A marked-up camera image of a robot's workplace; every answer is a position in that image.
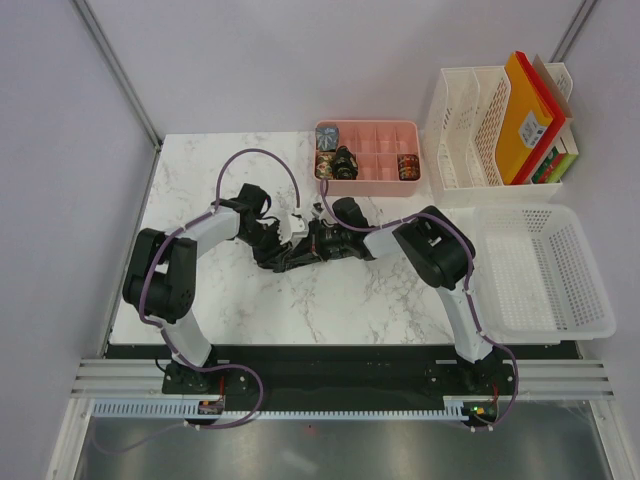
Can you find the beige floral rolled tie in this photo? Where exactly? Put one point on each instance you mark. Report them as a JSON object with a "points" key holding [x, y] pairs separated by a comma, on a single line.
{"points": [[324, 165]]}

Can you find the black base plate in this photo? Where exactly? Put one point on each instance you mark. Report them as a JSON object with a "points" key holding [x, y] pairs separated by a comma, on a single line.
{"points": [[338, 377]]}

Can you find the dark floral patterned tie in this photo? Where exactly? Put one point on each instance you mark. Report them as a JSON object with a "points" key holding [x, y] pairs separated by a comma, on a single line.
{"points": [[307, 253]]}

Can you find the white slotted cable duct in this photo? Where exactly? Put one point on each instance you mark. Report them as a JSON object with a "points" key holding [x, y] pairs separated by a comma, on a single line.
{"points": [[197, 410]]}

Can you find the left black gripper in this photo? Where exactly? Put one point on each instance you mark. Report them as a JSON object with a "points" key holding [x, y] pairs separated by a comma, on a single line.
{"points": [[274, 258]]}

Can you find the pink compartment organizer box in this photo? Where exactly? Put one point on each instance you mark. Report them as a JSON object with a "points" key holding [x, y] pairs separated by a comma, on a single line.
{"points": [[375, 145]]}

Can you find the white perforated plastic basket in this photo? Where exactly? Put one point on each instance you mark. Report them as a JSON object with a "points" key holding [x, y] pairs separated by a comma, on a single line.
{"points": [[535, 275]]}

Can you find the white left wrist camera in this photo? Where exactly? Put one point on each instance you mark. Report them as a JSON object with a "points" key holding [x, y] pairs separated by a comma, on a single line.
{"points": [[293, 229]]}

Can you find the green book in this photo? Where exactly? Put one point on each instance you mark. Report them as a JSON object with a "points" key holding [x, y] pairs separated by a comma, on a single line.
{"points": [[553, 167]]}

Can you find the grey rolled tie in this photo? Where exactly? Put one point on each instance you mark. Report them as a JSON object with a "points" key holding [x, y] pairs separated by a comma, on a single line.
{"points": [[327, 138]]}

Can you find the black rolled tie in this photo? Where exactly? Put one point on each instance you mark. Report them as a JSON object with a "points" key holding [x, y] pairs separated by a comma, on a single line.
{"points": [[344, 165]]}

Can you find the red rolled tie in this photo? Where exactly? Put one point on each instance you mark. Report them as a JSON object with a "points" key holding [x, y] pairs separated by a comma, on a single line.
{"points": [[408, 167]]}

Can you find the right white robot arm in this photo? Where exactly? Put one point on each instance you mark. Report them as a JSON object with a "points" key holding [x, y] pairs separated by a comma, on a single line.
{"points": [[439, 252]]}

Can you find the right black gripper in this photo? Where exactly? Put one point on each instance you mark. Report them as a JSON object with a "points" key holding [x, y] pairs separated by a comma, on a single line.
{"points": [[313, 246]]}

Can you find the white file organizer rack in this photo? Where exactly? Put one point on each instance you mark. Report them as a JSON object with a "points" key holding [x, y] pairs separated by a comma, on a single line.
{"points": [[460, 136]]}

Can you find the brown cardboard folder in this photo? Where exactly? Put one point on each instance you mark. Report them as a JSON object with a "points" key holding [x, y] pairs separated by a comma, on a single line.
{"points": [[560, 83]]}

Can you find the red folder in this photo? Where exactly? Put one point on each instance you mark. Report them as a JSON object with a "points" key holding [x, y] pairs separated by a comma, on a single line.
{"points": [[558, 126]]}

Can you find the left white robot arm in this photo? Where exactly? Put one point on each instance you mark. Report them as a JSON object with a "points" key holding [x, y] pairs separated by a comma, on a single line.
{"points": [[160, 281]]}

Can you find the orange folder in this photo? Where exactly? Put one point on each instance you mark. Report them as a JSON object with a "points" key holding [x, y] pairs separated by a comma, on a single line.
{"points": [[525, 121]]}

